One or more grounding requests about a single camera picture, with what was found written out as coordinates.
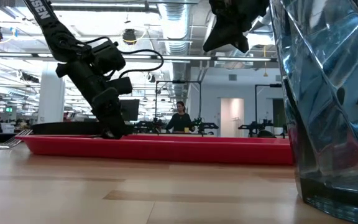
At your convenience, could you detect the black monitor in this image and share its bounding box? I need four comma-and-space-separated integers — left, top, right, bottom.
119, 98, 140, 122

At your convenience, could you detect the black robot station frame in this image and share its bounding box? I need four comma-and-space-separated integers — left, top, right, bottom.
154, 80, 203, 136
254, 83, 283, 138

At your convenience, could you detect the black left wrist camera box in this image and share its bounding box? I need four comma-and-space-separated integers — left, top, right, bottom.
106, 77, 134, 96

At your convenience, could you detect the red plastic tray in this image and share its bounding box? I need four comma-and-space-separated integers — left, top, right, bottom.
14, 133, 294, 166

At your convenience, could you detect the white building column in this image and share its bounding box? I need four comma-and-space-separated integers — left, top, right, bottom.
37, 62, 66, 124

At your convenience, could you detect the fork with red handle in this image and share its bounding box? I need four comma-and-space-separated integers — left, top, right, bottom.
0, 129, 34, 150

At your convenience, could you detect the silver air duct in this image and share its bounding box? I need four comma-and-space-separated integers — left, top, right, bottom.
157, 0, 193, 103

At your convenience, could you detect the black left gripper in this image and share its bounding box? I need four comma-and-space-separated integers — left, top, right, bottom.
55, 40, 127, 140

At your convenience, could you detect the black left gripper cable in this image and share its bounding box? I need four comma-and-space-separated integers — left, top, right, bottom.
84, 36, 165, 78

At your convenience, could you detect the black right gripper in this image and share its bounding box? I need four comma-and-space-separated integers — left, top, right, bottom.
202, 0, 271, 54

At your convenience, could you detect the blue glass cup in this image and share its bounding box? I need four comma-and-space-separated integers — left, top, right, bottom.
268, 0, 358, 223

